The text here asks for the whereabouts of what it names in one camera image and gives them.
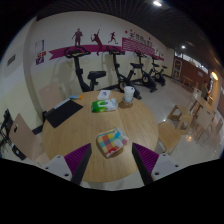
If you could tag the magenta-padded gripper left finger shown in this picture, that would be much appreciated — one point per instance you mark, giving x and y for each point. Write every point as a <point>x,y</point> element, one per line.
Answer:
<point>56,166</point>

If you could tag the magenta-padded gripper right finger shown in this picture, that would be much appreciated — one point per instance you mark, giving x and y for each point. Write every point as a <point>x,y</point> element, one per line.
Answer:
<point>165,166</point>

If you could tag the colourful checked towel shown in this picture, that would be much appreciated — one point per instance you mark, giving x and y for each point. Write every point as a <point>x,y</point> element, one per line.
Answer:
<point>111,141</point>

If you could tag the light wooden chair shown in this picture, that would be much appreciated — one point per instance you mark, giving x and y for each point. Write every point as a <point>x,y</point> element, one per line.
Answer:
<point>168,135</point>
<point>50,96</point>
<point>25,138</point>

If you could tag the black rectangular mat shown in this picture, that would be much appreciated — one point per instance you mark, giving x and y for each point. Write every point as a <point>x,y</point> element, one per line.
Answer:
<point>63,112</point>

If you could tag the blue and orange marker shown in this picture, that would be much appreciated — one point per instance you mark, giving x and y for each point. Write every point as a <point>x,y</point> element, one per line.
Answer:
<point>75,97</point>

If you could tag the brown round coaster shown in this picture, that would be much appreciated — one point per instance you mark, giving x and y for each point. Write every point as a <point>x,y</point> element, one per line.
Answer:
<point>125,104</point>

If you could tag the green wet wipes pack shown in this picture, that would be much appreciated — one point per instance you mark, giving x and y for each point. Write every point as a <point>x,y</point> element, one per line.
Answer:
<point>104,105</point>

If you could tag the white paper cup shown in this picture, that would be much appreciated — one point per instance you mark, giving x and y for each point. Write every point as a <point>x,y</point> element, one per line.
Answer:
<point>129,94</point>

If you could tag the person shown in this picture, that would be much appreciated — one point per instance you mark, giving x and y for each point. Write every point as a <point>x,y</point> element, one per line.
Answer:
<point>204,90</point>

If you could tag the small white tissue pack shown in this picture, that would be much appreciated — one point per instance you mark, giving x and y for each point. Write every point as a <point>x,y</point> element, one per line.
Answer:
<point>103,94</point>

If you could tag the black exercise bike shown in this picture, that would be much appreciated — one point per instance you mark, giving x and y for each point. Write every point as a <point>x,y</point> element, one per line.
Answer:
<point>121,80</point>
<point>145,79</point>
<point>158,76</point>
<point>78,71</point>

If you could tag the round ceiling light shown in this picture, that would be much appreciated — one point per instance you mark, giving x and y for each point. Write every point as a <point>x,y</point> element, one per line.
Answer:
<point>157,3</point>
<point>183,47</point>

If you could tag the purple and white wall poster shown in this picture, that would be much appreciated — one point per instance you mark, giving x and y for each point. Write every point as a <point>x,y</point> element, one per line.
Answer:
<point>40,61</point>

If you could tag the grey wall vent plate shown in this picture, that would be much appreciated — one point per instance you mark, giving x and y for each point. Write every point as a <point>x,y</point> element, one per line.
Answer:
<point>11,60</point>

